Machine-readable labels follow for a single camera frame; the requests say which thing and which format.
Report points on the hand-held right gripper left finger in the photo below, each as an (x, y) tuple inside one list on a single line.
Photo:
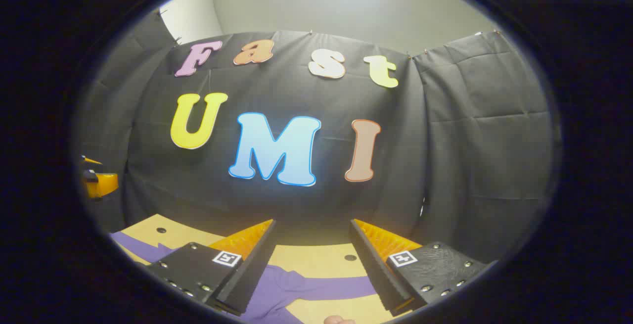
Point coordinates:
[(249, 274)]

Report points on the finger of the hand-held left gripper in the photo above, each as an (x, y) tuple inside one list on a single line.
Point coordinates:
[(106, 184), (90, 160)]

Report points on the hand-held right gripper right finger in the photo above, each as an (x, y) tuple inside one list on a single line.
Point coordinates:
[(378, 274)]

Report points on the purple shirt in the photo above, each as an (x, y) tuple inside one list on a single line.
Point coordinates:
[(277, 289)]

